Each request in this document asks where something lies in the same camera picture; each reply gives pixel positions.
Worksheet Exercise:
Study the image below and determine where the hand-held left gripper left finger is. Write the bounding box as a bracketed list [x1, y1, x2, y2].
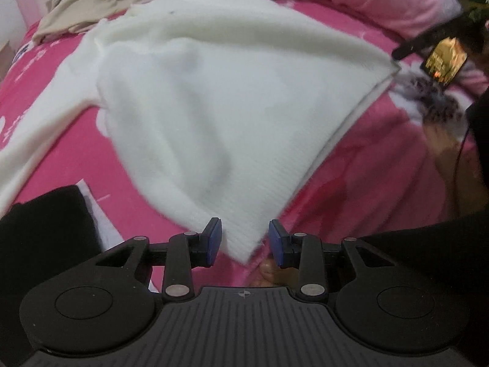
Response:
[94, 217, 223, 303]

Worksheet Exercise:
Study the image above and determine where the person's bare foot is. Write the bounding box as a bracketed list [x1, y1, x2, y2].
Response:
[254, 258, 302, 288]
[422, 122, 478, 215]

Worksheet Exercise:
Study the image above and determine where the smartphone with lit screen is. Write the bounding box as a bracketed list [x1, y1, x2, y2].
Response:
[419, 36, 470, 88]

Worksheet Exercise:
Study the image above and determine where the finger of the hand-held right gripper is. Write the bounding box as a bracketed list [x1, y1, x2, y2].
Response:
[392, 14, 469, 62]

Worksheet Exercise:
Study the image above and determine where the pink floral bed sheet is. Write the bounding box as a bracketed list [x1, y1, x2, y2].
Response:
[0, 0, 489, 288]

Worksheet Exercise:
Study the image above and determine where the white knit sweater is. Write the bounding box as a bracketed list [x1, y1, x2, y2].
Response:
[0, 0, 402, 265]

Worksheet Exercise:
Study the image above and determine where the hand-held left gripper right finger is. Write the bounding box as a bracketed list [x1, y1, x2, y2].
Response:
[268, 219, 398, 303]

